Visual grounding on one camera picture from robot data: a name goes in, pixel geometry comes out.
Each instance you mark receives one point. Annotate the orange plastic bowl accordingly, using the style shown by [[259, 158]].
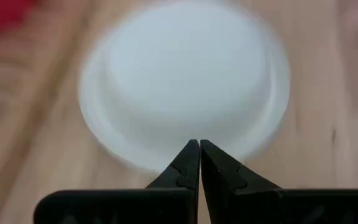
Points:
[[2, 12]]

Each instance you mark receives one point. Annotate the blue-patterned white paper bowl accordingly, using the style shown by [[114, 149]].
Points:
[[182, 77]]

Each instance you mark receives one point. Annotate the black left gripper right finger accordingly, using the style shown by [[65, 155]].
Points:
[[244, 205]]

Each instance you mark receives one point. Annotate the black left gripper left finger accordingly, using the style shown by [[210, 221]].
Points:
[[166, 205]]

